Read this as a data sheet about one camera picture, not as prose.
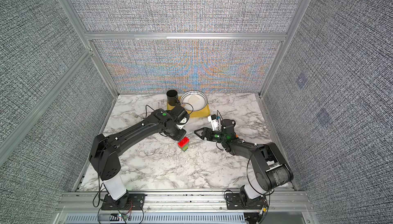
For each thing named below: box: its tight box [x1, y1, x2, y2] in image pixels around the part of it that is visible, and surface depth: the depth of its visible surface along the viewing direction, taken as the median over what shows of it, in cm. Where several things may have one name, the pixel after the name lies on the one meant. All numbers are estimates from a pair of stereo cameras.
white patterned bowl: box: [179, 90, 209, 111], surface depth 119 cm
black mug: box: [166, 89, 180, 106], surface depth 112 cm
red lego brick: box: [177, 136, 190, 149], surface depth 85 cm
